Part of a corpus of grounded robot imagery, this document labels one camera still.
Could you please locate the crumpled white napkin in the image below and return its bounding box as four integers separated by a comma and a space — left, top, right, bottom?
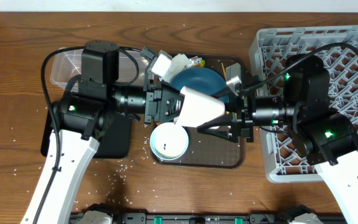
160, 54, 191, 83

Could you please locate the white cup pink inside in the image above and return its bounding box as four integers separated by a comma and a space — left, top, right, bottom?
174, 86, 226, 128

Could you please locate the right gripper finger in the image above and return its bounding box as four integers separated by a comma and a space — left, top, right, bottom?
196, 113, 240, 143
212, 86, 238, 99

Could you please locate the black plastic tray bin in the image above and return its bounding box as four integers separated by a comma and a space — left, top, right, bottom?
40, 100, 134, 159

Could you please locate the clear plastic bin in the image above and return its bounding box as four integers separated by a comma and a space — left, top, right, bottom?
51, 44, 150, 101

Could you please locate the yellow green snack wrapper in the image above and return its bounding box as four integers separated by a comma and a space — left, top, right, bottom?
186, 56, 205, 68

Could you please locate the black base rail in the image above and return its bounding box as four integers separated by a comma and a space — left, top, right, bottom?
68, 212, 347, 224

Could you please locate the wooden chopstick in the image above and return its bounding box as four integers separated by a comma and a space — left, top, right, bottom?
221, 63, 226, 79

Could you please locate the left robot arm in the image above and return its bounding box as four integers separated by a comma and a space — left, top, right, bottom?
22, 40, 184, 223

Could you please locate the light blue rice bowl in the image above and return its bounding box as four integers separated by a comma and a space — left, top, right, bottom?
150, 123, 189, 161

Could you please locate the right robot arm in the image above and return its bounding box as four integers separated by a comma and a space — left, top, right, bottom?
197, 54, 358, 223

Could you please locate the brown serving tray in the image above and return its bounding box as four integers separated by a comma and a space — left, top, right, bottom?
151, 53, 247, 169

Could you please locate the grey dishwasher rack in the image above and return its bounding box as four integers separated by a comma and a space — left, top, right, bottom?
249, 26, 358, 184

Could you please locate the dark blue plate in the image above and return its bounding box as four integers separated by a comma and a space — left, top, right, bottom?
170, 67, 227, 95

